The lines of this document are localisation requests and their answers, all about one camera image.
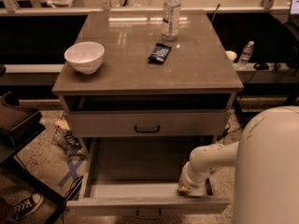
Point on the white paper cup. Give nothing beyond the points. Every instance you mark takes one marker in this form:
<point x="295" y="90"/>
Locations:
<point x="231" y="55"/>

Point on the black and white sneaker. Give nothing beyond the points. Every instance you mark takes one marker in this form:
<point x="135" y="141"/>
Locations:
<point x="26" y="207"/>

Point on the black computer mouse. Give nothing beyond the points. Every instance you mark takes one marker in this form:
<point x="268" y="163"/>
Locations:
<point x="261" y="66"/>

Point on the wire basket with snacks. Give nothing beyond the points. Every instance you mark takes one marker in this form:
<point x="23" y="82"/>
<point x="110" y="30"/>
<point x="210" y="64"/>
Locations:
<point x="67" y="142"/>

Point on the white bowl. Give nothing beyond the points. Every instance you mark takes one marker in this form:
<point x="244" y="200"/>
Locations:
<point x="85" y="57"/>

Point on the grey drawer cabinet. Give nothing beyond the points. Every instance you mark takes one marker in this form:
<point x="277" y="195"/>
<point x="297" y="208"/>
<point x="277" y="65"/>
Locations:
<point x="196" y="76"/>

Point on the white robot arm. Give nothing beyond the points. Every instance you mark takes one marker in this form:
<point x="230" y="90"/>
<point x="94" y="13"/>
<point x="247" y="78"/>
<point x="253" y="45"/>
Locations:
<point x="266" y="162"/>

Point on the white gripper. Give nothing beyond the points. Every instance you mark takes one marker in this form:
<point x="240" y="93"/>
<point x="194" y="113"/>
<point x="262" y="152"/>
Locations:
<point x="186" y="182"/>

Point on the dark blue snack packet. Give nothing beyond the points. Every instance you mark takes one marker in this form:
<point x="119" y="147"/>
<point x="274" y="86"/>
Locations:
<point x="159" y="53"/>

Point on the small water bottle on ledge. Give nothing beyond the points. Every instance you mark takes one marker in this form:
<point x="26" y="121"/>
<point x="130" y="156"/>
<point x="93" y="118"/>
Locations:
<point x="245" y="56"/>

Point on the clear water bottle on cabinet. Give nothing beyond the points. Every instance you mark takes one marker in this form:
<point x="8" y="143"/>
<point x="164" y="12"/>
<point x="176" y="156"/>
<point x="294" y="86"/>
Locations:
<point x="171" y="19"/>

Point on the grey drawer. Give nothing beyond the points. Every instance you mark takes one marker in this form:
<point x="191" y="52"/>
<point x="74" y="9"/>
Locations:
<point x="138" y="176"/>
<point x="133" y="124"/>

